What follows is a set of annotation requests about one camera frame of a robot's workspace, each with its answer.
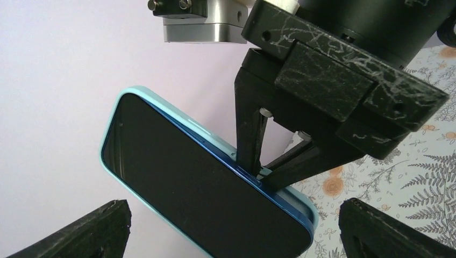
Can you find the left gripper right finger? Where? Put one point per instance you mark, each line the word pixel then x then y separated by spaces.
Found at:
pixel 367 232

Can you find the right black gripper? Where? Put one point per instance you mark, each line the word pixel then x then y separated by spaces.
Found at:
pixel 333 71

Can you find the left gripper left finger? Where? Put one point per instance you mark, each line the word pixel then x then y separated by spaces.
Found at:
pixel 104 232

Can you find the blue smartphone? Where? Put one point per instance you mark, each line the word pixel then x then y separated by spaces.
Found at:
pixel 199 178

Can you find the light blue phone case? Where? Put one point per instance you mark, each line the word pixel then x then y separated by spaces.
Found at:
pixel 213 137

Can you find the floral patterned mat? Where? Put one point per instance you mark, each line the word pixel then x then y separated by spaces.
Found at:
pixel 415 183

